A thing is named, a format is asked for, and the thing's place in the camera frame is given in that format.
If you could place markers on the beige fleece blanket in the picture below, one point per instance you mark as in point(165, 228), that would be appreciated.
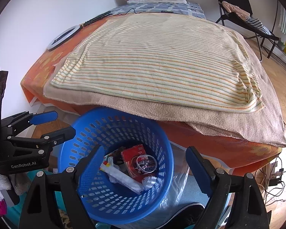
point(172, 67)

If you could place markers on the white silicone wristband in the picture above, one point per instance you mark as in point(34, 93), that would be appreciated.
point(142, 163)

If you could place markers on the red juice pouch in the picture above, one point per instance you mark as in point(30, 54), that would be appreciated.
point(129, 157)

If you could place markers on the blue plaid mattress cover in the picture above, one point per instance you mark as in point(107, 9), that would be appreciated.
point(193, 9)

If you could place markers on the colourful long snack packet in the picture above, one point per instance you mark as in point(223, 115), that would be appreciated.
point(121, 178)

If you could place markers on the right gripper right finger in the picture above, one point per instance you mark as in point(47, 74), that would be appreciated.
point(207, 176)

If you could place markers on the black clothes rack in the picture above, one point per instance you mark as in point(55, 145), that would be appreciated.
point(274, 49)

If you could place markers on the small white tissue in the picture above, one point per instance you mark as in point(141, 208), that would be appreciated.
point(148, 182)

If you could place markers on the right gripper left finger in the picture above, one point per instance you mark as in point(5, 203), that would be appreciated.
point(88, 167)

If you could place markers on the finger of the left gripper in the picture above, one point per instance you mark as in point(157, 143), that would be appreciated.
point(51, 139)
point(37, 119)

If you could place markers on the blue plastic laundry basket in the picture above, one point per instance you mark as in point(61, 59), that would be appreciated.
point(106, 200)

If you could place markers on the striped yellow towel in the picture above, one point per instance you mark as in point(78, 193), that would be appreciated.
point(165, 58)

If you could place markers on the large white tissue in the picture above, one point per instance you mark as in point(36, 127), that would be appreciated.
point(109, 160)

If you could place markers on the white ring light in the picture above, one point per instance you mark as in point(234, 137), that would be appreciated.
point(63, 37)

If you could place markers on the clothes on chair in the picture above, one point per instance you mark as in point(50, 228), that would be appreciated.
point(245, 16)

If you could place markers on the snickers bar wrapper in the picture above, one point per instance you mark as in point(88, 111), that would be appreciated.
point(152, 165)

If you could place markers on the black folding chair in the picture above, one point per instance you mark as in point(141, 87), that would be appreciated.
point(244, 5)

